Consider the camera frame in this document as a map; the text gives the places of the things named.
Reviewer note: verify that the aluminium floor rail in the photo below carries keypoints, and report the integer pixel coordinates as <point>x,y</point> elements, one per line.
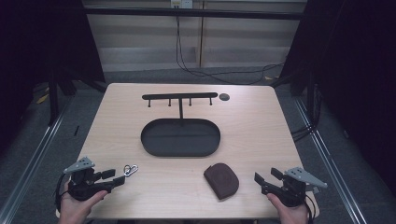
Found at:
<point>330,168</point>
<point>28,174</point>

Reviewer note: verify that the yellow floor tape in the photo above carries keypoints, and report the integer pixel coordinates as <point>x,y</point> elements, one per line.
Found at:
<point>42,98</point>

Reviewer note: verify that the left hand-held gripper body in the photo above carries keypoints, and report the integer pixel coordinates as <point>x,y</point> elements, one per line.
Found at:
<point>84,186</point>

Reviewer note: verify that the person's left hand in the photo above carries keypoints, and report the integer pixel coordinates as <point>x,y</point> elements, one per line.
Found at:
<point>74,210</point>

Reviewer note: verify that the brown leather pouch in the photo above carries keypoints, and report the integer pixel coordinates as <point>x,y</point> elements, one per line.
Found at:
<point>221,181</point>

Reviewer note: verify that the black round table grommet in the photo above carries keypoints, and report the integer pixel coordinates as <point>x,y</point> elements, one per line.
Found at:
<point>224,96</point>

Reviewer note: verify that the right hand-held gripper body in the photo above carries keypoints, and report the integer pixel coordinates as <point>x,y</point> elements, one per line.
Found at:
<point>292,189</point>

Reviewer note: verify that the person's right hand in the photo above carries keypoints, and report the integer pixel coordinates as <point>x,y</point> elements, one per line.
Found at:
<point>292,214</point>

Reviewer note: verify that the black key rack with tray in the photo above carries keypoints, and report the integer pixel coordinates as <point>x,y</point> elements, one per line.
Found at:
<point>180,138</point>

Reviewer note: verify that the white wall socket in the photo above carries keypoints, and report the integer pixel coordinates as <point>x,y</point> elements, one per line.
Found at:
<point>181,3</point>

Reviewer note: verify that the silver carabiner keyring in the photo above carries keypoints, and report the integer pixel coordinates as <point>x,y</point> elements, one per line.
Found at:
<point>127,170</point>

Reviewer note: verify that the dark curtain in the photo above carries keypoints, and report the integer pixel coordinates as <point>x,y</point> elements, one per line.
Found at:
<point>40,40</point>
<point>355,77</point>

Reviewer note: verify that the small black stick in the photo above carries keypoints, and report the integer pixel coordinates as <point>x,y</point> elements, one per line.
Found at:
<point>76,130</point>

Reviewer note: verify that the black metal stand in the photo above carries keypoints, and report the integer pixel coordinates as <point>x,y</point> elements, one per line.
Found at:
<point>53,102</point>
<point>310,99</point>

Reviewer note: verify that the black horizontal frame bar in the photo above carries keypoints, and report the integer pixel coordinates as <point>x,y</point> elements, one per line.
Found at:
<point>193,13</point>

